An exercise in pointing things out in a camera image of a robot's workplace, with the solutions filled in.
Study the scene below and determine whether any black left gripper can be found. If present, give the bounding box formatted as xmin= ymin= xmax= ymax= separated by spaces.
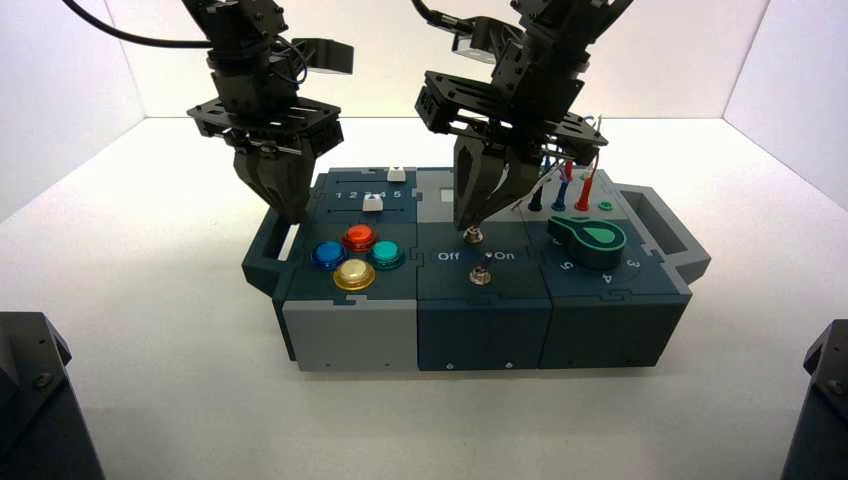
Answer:
xmin=187 ymin=49 xmax=346 ymax=225

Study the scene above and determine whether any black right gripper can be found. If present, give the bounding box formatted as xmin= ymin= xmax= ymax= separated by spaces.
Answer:
xmin=415 ymin=39 xmax=609 ymax=232

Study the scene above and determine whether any dark teal grey control box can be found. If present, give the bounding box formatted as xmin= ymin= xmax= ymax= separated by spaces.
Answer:
xmin=241 ymin=165 xmax=712 ymax=374

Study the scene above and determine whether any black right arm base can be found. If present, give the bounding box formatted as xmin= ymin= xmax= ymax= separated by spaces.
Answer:
xmin=781 ymin=319 xmax=848 ymax=480

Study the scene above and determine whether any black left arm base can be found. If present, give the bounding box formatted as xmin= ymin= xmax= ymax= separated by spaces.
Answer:
xmin=0 ymin=312 xmax=107 ymax=480

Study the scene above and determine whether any blue round push button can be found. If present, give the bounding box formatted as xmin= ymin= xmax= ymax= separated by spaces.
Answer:
xmin=310 ymin=240 xmax=349 ymax=272

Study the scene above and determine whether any orange round push button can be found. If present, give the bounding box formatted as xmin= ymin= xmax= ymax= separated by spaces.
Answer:
xmin=341 ymin=223 xmax=379 ymax=254

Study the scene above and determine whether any yellow round push button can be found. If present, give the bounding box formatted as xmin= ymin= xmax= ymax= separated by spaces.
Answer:
xmin=332 ymin=258 xmax=377 ymax=293

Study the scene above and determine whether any black green rotary knob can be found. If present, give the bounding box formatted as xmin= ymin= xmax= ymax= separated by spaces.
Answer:
xmin=547 ymin=215 xmax=628 ymax=271

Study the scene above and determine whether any teal round push button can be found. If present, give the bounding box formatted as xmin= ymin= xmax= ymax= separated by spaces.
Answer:
xmin=366 ymin=239 xmax=407 ymax=272

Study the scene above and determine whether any white jumper cable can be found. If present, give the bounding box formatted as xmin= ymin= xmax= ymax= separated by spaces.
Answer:
xmin=510 ymin=115 xmax=605 ymax=212

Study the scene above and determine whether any blue jumper cable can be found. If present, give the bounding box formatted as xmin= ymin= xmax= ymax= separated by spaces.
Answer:
xmin=539 ymin=153 xmax=571 ymax=213

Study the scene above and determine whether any red jumper cable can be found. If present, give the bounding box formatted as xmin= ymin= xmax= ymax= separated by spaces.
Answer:
xmin=563 ymin=150 xmax=603 ymax=213

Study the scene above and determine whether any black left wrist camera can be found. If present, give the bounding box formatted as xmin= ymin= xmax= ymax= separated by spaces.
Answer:
xmin=291 ymin=37 xmax=356 ymax=75

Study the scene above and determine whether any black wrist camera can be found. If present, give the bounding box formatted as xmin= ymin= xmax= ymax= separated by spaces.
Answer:
xmin=291 ymin=37 xmax=356 ymax=75
xmin=452 ymin=16 xmax=525 ymax=66

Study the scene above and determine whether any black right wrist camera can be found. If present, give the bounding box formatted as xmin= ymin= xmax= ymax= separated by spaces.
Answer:
xmin=452 ymin=16 xmax=525 ymax=66

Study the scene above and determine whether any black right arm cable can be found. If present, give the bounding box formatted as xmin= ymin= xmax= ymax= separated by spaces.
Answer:
xmin=410 ymin=0 xmax=465 ymax=28

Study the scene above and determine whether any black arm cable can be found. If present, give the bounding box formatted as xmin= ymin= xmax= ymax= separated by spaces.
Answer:
xmin=410 ymin=0 xmax=465 ymax=28
xmin=60 ymin=0 xmax=213 ymax=50

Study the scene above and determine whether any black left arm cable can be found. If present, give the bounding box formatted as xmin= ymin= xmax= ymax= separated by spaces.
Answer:
xmin=60 ymin=0 xmax=213 ymax=50

